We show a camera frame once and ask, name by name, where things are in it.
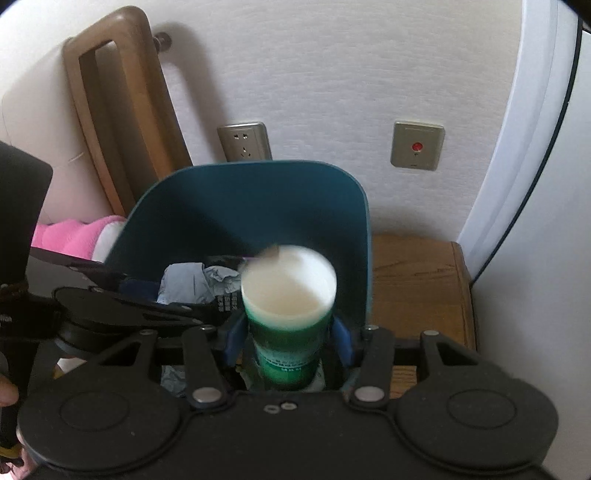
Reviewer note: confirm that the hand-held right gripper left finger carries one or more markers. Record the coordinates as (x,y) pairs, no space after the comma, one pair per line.
(233,339)

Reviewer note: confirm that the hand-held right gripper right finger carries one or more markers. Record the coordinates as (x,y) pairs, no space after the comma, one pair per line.
(342,339)

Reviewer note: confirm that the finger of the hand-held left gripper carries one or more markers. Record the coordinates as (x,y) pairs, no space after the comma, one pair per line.
(138,289)
(161,311)

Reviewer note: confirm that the green and white paper cup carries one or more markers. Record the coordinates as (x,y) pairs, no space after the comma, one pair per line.
(286,350)

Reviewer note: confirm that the teal plastic waste bin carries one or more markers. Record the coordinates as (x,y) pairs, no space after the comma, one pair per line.
(231,207)

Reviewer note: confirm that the person's left hand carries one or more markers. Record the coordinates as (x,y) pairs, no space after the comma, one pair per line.
(7,392)

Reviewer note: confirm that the crumpled grey paper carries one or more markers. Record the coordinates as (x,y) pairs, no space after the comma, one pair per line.
(184,281)

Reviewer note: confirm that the pink plush bear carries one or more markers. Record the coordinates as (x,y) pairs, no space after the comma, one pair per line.
(69,235)

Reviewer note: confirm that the black printed packet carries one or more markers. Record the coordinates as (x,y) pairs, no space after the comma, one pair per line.
(221,262)

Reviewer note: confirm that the wooden nightstand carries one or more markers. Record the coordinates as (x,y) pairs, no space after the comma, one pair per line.
(415,286)

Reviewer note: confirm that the beige padded wooden headboard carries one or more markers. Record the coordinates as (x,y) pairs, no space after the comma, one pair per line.
(134,92)

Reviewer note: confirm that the white and brown wardrobe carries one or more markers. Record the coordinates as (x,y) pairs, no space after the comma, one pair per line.
(531,230)

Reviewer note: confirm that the grey wall socket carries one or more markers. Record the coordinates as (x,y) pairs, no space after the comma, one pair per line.
(244,141)

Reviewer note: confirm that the wall switch with red dot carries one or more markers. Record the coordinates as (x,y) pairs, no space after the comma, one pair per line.
(418,145)

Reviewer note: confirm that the dark round wall bumper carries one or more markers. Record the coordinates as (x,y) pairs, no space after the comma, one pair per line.
(162,40)

